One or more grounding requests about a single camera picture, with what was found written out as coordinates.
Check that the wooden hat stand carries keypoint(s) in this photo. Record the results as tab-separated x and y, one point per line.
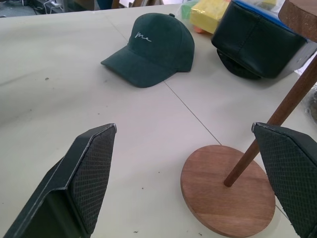
223	188

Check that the black leather cap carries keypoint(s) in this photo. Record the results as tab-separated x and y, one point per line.
255	44

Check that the yellow foam block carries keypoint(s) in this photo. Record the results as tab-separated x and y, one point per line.
206	15

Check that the orange object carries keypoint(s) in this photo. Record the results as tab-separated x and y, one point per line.
200	30

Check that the dark crinkled plastic bag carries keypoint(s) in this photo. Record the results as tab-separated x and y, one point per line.
313	99

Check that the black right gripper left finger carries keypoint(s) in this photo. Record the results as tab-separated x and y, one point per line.
84	171

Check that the dark green baseball cap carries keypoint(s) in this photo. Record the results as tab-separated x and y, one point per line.
158	49

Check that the green block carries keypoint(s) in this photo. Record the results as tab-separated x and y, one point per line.
186	10

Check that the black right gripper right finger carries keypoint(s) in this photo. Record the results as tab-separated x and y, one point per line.
292	168

